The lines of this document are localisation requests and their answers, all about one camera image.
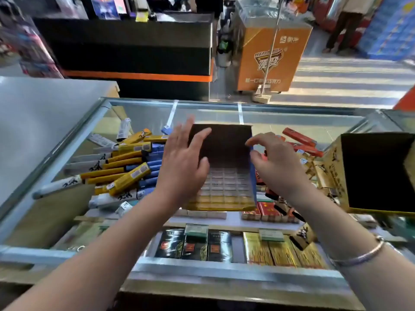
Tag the rack of colourful packets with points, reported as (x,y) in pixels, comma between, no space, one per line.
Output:
(29,45)

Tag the person's left forearm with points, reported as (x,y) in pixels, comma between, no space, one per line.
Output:
(97,255)

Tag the green price tag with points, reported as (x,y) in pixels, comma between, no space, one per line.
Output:
(196,230)
(271,235)

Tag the person's right thumb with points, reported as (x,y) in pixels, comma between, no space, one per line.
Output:
(256,161)

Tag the person's left middle finger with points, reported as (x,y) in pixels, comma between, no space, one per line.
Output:
(189,127)

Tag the blue poster stand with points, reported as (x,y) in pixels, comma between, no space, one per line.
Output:
(105,6)

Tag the person's right forearm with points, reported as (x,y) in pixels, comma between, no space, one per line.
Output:
(350,255)

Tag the person's left thumb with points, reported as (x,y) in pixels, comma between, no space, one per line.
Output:
(204,170)

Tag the stack of blue packs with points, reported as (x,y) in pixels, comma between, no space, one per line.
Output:
(389,29)

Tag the black counter with orange stripe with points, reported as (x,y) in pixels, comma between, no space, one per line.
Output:
(129,48)

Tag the white waste bin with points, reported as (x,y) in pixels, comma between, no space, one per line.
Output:
(224,55)

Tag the yellow card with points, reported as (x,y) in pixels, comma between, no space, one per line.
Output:
(142,16)

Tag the person's left hand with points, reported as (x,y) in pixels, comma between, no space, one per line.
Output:
(180,168)

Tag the red cabinet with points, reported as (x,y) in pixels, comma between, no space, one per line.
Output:
(327,9)

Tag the pile of yellow blue white lighters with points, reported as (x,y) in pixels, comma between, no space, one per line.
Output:
(126,165)

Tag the glass display counter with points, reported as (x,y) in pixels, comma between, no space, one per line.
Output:
(227,272)

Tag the black cigarette carton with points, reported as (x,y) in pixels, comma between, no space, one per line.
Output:
(194,249)
(169,243)
(219,246)

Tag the gold cigarette carton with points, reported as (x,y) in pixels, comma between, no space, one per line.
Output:
(311,255)
(257,252)
(283,254)

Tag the yellow cardboard display box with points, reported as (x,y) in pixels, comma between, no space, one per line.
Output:
(376,171)

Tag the orange chest freezer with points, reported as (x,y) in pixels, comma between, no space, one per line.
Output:
(269,55)

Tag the person's right hand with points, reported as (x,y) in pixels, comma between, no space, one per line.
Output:
(282,168)

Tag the brown lighter display box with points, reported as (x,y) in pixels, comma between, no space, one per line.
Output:
(227,148)

